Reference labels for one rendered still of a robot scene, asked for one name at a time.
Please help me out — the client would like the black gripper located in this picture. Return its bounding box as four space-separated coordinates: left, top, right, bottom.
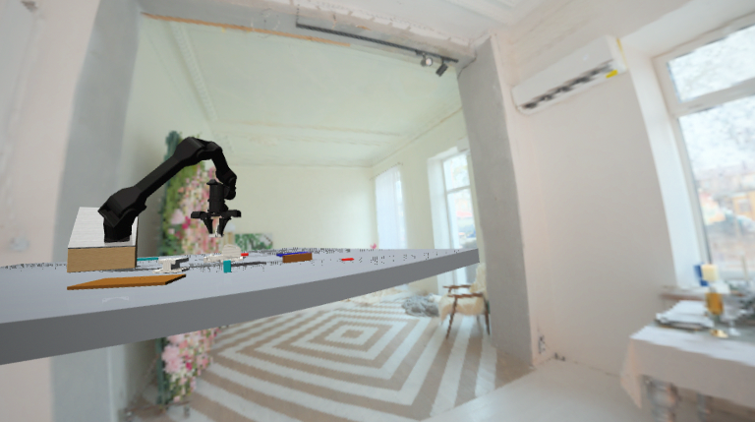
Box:
191 196 241 236

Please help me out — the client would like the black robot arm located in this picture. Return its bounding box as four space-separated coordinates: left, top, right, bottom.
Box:
97 137 237 243

